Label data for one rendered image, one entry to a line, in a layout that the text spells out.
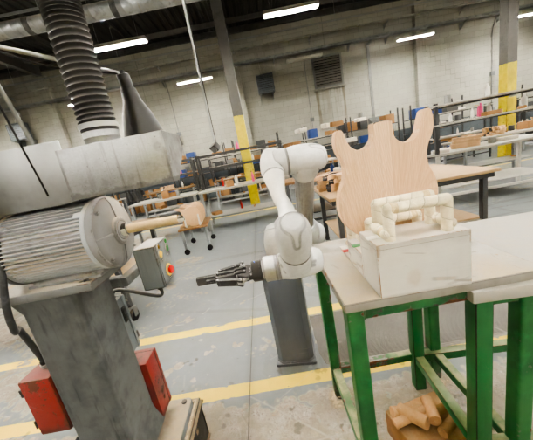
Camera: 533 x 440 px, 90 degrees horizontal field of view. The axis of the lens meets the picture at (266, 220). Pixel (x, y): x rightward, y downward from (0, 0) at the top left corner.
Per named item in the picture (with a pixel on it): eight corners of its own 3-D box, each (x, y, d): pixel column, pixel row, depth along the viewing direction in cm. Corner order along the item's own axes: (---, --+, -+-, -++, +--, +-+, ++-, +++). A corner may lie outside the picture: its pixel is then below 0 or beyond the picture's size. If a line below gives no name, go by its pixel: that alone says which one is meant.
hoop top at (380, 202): (373, 211, 84) (372, 201, 83) (369, 209, 87) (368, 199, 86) (437, 199, 83) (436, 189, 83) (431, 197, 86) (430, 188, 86)
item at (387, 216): (386, 243, 78) (384, 211, 76) (382, 239, 81) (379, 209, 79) (398, 240, 78) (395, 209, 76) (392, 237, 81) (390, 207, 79)
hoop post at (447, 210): (445, 232, 77) (444, 200, 75) (438, 229, 80) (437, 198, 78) (456, 230, 77) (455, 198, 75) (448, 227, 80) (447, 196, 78)
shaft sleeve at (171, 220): (130, 223, 97) (132, 232, 97) (126, 223, 94) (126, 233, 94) (179, 215, 97) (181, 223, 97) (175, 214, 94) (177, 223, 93)
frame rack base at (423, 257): (382, 299, 80) (377, 246, 76) (363, 278, 95) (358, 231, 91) (473, 283, 80) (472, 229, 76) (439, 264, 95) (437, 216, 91)
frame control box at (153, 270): (112, 315, 118) (92, 261, 112) (133, 291, 139) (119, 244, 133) (167, 305, 118) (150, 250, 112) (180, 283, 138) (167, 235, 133)
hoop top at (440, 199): (384, 216, 76) (383, 205, 75) (379, 214, 79) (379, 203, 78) (455, 203, 75) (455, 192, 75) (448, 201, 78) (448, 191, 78)
